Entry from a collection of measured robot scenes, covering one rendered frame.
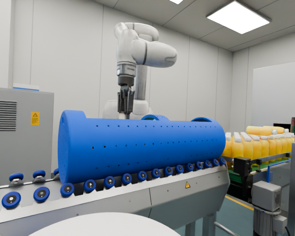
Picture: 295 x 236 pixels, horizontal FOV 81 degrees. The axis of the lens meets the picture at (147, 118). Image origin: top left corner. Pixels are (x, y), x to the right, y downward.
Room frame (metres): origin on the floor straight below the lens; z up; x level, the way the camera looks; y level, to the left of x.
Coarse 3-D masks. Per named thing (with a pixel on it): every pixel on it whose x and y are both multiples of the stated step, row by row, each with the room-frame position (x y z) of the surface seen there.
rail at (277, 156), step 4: (288, 152) 1.43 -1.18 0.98; (268, 156) 1.22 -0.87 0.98; (272, 156) 1.25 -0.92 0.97; (276, 156) 1.29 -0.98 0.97; (280, 156) 1.34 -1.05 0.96; (284, 156) 1.38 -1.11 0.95; (252, 160) 1.09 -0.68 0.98; (256, 160) 1.12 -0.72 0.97; (264, 160) 1.18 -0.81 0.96; (268, 160) 1.22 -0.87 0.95
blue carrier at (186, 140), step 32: (64, 128) 0.64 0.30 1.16; (96, 128) 0.62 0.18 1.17; (128, 128) 0.69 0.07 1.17; (160, 128) 0.78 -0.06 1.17; (192, 128) 0.90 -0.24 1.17; (64, 160) 0.61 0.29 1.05; (96, 160) 0.60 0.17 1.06; (128, 160) 0.68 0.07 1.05; (160, 160) 0.77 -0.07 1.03; (192, 160) 0.92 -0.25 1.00
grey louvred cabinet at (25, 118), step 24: (0, 96) 1.70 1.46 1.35; (24, 96) 1.80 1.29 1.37; (48, 96) 1.91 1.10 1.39; (0, 120) 1.70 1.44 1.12; (24, 120) 1.80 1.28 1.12; (48, 120) 1.91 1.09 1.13; (0, 144) 1.71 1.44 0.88; (24, 144) 1.81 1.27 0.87; (48, 144) 1.91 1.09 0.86; (0, 168) 1.71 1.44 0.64; (24, 168) 1.81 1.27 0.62; (48, 168) 1.92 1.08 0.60
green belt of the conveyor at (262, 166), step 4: (284, 160) 1.48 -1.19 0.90; (264, 164) 1.30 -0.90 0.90; (268, 164) 1.31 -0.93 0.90; (228, 168) 1.16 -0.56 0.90; (252, 168) 1.18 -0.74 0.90; (256, 168) 1.19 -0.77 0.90; (260, 168) 1.19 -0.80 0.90; (232, 172) 1.09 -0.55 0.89; (232, 176) 1.08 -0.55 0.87; (236, 176) 1.06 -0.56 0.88; (240, 176) 1.04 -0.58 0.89; (232, 180) 1.10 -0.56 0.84; (236, 180) 1.06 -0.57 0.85; (240, 180) 1.04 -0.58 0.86
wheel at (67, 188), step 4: (64, 184) 0.58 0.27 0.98; (68, 184) 0.59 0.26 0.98; (72, 184) 0.59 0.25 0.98; (60, 188) 0.57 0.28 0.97; (64, 188) 0.58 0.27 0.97; (68, 188) 0.58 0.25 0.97; (72, 188) 0.59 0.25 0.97; (60, 192) 0.57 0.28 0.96; (64, 192) 0.57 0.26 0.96; (68, 192) 0.57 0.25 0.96; (72, 192) 0.58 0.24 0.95; (64, 196) 0.57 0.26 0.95
